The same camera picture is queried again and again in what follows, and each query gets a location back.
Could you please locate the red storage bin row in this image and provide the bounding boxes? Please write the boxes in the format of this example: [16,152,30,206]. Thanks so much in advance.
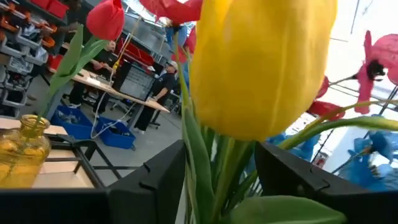
[116,37,155,67]

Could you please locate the blue plastic bin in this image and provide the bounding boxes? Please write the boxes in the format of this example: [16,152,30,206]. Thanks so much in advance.
[95,116,137,150]
[50,105,94,140]

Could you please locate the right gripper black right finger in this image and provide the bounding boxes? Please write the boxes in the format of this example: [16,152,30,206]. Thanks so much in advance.
[254,141,355,224]

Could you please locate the yellow glass vase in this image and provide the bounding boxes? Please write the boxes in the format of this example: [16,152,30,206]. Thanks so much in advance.
[0,114,52,189]

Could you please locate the yellow tulip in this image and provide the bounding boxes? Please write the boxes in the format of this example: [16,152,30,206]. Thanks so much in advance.
[182,0,348,224]

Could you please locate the person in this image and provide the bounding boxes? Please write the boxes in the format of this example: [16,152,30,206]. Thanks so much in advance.
[67,40,118,110]
[133,60,178,134]

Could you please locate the wooden work table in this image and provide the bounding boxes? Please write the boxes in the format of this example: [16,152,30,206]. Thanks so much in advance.
[60,43,171,131]

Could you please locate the grey storage bin rack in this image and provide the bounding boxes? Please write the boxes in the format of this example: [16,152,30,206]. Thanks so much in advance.
[0,0,68,119]

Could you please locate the computer monitor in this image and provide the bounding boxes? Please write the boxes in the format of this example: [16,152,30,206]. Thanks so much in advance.
[112,61,156,102]

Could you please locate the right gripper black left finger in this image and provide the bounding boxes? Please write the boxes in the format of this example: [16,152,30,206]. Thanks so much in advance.
[107,139,187,224]

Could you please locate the red tulip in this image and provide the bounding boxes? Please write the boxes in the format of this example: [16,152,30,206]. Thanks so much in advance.
[37,0,126,124]

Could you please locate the wooden shelf black frame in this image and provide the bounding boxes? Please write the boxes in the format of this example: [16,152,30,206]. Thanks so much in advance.
[0,117,141,189]

